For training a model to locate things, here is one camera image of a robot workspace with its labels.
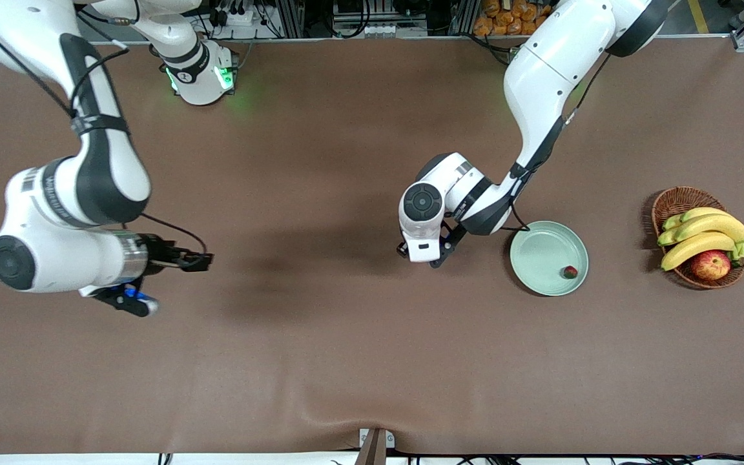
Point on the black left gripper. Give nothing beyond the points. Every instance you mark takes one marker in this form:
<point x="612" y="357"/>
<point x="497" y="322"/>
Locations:
<point x="400" y="249"/>

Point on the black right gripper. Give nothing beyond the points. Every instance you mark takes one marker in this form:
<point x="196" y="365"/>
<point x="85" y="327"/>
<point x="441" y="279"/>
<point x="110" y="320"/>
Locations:
<point x="157" y="251"/>

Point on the small red strawberry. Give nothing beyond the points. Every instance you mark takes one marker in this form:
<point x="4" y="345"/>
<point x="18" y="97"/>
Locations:
<point x="569" y="272"/>

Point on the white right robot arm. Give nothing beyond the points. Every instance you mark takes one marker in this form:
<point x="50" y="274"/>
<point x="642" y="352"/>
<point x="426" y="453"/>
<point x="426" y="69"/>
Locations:
<point x="68" y="255"/>

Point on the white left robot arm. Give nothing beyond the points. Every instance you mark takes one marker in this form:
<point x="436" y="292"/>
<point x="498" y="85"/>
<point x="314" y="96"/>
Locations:
<point x="553" y="71"/>

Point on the pale green round plate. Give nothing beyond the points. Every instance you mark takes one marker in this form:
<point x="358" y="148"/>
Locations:
<point x="540" y="252"/>

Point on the large table cover mat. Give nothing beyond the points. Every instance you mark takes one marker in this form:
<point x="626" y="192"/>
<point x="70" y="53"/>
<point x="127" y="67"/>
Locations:
<point x="281" y="374"/>

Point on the white terminal block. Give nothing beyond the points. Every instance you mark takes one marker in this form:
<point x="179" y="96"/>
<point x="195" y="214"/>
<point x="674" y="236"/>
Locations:
<point x="378" y="30"/>

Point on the white power strip black plugs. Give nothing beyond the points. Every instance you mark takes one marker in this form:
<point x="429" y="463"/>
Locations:
<point x="243" y="18"/>

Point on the bag of orange buns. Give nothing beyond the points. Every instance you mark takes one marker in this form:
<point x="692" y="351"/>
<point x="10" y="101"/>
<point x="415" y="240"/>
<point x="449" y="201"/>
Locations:
<point x="504" y="22"/>

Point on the brown wicker basket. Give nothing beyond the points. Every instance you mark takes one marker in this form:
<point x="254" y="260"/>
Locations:
<point x="682" y="200"/>

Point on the yellow banana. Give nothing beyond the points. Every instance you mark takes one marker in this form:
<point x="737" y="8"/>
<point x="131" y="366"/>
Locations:
<point x="695" y="247"/>
<point x="701" y="212"/>
<point x="714" y="225"/>

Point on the red yellow apple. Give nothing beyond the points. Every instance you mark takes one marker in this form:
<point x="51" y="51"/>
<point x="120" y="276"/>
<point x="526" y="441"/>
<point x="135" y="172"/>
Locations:
<point x="711" y="265"/>

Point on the silver bracket plate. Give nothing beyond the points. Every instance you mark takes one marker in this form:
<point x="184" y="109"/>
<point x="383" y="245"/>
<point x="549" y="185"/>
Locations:
<point x="390" y="440"/>

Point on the brown mount bar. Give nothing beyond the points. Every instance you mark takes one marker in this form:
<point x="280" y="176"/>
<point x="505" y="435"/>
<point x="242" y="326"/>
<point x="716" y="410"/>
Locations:
<point x="373" y="452"/>

